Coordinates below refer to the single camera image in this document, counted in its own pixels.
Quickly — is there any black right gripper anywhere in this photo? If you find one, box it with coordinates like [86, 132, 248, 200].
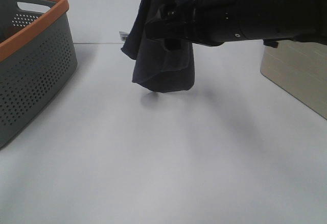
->
[145, 0, 242, 51]

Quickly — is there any dark navy towel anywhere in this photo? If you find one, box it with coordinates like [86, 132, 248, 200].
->
[121, 0, 195, 93]

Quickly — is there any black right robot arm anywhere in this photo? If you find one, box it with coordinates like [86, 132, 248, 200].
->
[145, 0, 326, 49]

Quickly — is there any beige basket grey rim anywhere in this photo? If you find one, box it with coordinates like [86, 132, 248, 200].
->
[260, 40, 326, 118]

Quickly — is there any grey perforated basket orange rim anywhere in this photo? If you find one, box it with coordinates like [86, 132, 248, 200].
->
[1, 0, 77, 147]

